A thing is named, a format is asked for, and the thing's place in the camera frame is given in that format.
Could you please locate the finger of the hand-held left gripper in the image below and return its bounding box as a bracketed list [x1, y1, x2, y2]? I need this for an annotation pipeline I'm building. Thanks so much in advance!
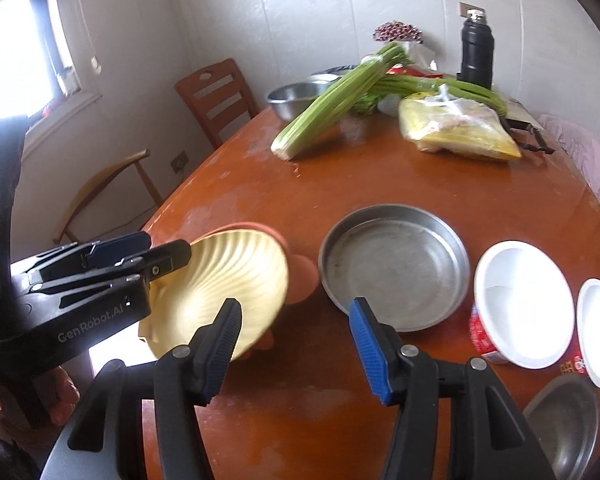
[29, 239, 193, 309]
[30, 231, 151, 281]

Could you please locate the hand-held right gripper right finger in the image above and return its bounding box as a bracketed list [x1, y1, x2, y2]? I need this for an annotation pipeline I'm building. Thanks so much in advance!
[348, 297, 556, 480]

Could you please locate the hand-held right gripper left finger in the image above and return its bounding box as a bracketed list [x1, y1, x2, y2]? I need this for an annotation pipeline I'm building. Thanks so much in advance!
[67, 298, 243, 480]

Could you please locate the brown wooden chair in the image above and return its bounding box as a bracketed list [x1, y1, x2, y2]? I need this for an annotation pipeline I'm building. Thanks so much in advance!
[174, 58, 261, 150]

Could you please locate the black thermos flask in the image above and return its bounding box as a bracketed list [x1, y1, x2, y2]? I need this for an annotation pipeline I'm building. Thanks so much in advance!
[460, 9, 495, 90]

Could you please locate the steel basin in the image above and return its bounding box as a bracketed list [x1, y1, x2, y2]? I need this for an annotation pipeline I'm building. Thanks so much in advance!
[266, 74, 342, 122]

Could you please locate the round metal pan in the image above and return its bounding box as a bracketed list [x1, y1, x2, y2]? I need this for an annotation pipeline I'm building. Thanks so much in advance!
[318, 204, 471, 333]

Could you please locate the window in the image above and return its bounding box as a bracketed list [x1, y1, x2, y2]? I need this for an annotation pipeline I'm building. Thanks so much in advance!
[0, 0, 103, 128]

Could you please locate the light wooden armchair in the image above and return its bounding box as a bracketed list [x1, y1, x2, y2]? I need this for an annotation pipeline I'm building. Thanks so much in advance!
[52, 148, 164, 246]

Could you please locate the person's left hand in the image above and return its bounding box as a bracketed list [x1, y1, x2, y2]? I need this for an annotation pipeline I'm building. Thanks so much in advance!
[42, 365, 81, 427]

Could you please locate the small metal bowl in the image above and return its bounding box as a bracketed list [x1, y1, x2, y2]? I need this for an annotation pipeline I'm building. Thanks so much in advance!
[522, 374, 600, 480]

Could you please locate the yellow food plastic bag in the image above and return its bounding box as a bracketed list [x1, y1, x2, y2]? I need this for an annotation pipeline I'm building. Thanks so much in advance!
[399, 85, 523, 162]

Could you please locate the clear plastic bag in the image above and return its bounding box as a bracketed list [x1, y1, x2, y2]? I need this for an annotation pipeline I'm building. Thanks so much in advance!
[405, 41, 438, 71]

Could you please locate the red white floral bundle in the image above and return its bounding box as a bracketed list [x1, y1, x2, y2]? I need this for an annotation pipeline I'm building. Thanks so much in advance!
[372, 21, 425, 44]

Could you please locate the red food package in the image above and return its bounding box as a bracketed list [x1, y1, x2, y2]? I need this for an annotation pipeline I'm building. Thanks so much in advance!
[385, 62, 443, 80]

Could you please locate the celery bunch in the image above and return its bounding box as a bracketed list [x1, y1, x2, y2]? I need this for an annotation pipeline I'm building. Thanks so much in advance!
[271, 41, 416, 161]
[355, 74, 509, 117]

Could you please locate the pink clothing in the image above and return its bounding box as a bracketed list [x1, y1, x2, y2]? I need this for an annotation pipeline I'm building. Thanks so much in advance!
[536, 114, 600, 213]

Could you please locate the yellow ribbed plate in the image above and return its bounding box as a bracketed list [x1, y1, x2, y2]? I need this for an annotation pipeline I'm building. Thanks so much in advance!
[137, 229, 290, 362]

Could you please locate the black folding handle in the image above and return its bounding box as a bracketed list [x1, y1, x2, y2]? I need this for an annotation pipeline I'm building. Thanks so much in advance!
[502, 114, 556, 155]

